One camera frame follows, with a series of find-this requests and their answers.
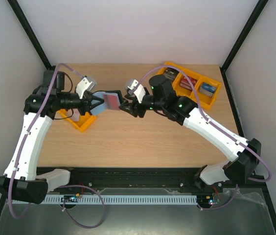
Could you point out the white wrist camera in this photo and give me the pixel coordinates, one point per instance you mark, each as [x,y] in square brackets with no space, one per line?
[133,87]
[87,84]

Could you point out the black aluminium frame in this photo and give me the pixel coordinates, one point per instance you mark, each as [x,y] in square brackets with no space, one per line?
[239,42]

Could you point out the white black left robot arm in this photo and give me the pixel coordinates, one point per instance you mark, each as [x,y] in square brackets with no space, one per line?
[20,180]

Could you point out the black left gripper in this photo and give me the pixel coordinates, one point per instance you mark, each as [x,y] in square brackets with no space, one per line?
[87,97]

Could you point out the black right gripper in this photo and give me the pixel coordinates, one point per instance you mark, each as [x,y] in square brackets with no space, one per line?
[135,107]

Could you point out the blue card stack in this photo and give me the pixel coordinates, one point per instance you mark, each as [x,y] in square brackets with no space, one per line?
[207,89]

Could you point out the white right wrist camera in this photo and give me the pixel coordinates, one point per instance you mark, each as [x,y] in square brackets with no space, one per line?
[133,87]

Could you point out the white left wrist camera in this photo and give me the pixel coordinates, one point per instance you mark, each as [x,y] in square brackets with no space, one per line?
[87,84]

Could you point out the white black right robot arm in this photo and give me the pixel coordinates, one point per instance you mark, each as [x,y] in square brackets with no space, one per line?
[240,162]

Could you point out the yellow three-compartment tray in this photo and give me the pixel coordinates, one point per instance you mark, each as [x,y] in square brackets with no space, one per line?
[205,101]

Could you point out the white card with blossom print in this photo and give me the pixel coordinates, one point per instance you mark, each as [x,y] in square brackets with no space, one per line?
[76,116]

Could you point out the black card stack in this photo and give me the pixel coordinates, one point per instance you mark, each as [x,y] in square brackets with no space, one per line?
[170,73]

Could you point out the white slotted cable duct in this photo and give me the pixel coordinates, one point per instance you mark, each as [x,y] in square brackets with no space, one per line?
[123,199]

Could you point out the red card stack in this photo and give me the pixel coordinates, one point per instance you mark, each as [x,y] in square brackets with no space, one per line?
[185,83]

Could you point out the small yellow plastic bin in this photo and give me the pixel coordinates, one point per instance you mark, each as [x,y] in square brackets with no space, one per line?
[84,122]

